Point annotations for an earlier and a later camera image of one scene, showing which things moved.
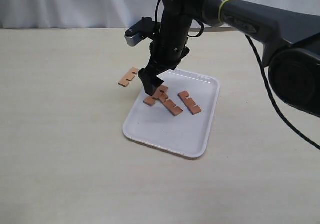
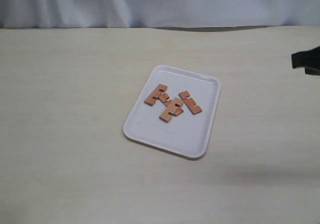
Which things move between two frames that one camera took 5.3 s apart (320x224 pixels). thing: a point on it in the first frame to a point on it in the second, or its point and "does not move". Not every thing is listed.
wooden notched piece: [128, 76] to [174, 108]
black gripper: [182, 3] to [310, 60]
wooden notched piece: [162, 94] to [175, 108]
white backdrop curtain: [96, 5] does not move
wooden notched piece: [189, 102] does not move
